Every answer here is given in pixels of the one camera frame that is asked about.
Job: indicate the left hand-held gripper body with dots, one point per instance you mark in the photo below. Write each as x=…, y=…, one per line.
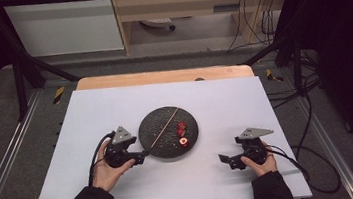
x=120, y=149

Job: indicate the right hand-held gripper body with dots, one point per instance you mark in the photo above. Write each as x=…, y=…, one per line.
x=253, y=146

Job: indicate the black round plate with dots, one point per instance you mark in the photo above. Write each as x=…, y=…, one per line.
x=163, y=131

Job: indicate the wooden skewer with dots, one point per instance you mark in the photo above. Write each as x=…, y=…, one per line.
x=164, y=127

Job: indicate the red fruit half pale core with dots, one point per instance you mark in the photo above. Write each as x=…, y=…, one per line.
x=183, y=141

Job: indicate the red fruit piece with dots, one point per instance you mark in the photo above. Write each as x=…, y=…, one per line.
x=180, y=132
x=181, y=125

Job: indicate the person's right hand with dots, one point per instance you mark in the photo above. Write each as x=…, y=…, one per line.
x=262, y=166

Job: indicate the person's left hand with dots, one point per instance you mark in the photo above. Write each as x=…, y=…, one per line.
x=106, y=174

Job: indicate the white table board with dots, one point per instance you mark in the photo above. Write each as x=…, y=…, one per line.
x=206, y=176

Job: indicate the yellow black tape strip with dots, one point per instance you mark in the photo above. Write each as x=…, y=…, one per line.
x=274, y=75
x=59, y=95

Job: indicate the wooden table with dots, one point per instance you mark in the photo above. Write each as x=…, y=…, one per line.
x=162, y=77

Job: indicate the grey chair base with castor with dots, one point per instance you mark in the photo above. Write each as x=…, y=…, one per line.
x=157, y=22

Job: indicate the white cabinet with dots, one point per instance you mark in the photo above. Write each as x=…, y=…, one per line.
x=65, y=28

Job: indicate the light wooden desk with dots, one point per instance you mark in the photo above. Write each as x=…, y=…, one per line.
x=187, y=2

